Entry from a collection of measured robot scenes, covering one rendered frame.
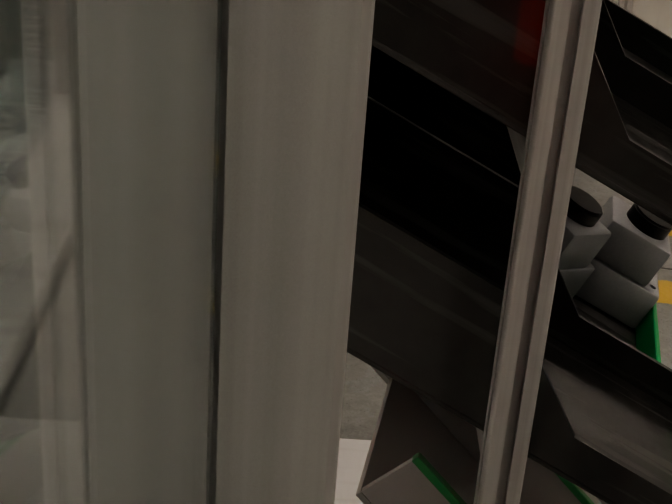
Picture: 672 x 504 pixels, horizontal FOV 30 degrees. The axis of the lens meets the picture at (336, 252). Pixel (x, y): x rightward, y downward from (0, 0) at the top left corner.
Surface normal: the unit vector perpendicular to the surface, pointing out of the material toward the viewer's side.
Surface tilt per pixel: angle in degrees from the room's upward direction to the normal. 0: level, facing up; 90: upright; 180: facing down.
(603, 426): 25
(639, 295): 90
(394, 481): 90
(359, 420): 0
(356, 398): 0
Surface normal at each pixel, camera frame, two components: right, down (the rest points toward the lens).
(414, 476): -0.18, 0.43
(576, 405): 0.47, -0.75
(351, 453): 0.07, -0.89
